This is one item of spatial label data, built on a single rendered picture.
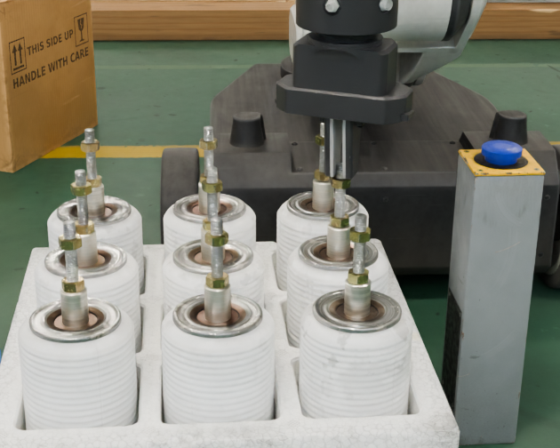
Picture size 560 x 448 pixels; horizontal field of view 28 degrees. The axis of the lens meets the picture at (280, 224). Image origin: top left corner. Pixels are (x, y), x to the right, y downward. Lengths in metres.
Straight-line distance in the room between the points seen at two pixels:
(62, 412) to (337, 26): 0.39
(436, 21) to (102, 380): 0.61
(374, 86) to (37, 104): 1.16
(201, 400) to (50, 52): 1.23
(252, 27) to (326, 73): 1.92
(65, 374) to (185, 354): 0.10
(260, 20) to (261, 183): 1.49
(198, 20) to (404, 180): 1.52
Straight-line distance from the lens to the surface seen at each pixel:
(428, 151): 1.53
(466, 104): 1.82
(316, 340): 0.93
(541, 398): 1.34
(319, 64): 0.97
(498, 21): 2.98
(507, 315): 1.17
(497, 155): 1.11
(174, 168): 1.45
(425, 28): 1.32
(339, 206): 1.03
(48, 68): 2.07
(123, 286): 1.03
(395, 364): 0.94
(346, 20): 0.94
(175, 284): 1.02
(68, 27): 2.12
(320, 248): 1.06
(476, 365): 1.19
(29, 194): 1.91
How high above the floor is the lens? 0.69
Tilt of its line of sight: 23 degrees down
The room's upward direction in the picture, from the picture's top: 1 degrees clockwise
